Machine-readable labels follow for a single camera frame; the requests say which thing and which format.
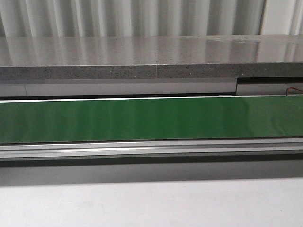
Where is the grey stone counter slab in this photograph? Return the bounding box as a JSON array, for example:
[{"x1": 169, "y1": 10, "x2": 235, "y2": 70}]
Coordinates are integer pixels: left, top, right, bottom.
[{"x1": 0, "y1": 35, "x2": 303, "y2": 81}]

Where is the green conveyor belt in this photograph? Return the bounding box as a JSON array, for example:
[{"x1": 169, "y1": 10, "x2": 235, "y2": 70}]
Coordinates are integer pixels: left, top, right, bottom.
[{"x1": 0, "y1": 96, "x2": 303, "y2": 144}]

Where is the red cable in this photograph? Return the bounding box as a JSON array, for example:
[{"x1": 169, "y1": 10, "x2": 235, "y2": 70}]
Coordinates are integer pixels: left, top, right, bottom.
[{"x1": 285, "y1": 87, "x2": 303, "y2": 96}]

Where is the white panel under counter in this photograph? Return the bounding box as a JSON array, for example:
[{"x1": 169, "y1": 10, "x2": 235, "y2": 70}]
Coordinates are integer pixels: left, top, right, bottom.
[{"x1": 0, "y1": 77, "x2": 303, "y2": 98}]

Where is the aluminium conveyor front rail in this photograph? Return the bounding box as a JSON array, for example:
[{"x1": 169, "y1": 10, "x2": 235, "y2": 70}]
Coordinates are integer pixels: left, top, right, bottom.
[{"x1": 0, "y1": 138, "x2": 303, "y2": 159}]

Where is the white pleated curtain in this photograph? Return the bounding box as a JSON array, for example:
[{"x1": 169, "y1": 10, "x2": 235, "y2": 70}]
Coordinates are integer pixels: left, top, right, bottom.
[{"x1": 0, "y1": 0, "x2": 303, "y2": 37}]

